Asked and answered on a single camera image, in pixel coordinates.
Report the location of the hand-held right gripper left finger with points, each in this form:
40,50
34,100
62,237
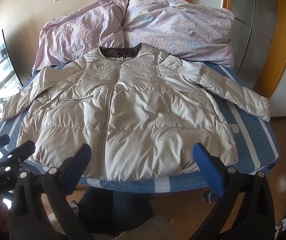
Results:
76,165

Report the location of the glass table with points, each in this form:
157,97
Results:
0,105

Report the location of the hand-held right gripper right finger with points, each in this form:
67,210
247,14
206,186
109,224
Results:
206,165

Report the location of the black flat television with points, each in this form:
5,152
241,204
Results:
8,62

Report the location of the person's legs in dark pants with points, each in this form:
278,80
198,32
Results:
123,210

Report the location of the wooden framed frosted glass door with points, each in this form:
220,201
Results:
257,17

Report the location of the bed with blue striped sheet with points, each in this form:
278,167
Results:
247,130

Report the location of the pink floral duvet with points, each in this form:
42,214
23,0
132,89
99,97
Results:
158,30

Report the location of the beige puffer jacket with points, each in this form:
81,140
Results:
133,110

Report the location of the small metal object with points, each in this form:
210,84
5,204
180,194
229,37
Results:
73,207

